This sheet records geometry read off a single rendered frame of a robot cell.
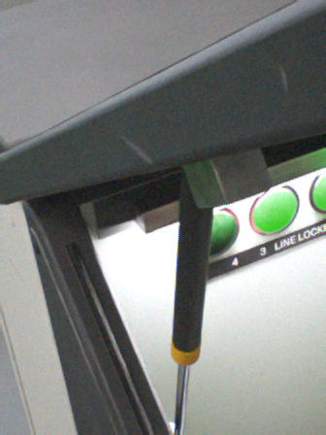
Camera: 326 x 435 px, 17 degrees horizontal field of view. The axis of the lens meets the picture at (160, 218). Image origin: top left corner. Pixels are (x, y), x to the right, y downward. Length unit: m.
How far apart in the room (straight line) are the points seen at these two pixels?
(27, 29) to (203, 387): 0.38
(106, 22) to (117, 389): 0.38
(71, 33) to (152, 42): 0.09
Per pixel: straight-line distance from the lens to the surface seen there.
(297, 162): 0.91
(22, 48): 1.03
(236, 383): 1.04
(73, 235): 0.86
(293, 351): 1.06
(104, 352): 0.84
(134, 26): 1.04
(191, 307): 0.62
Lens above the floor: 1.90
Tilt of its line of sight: 33 degrees down
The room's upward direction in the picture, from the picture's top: 9 degrees counter-clockwise
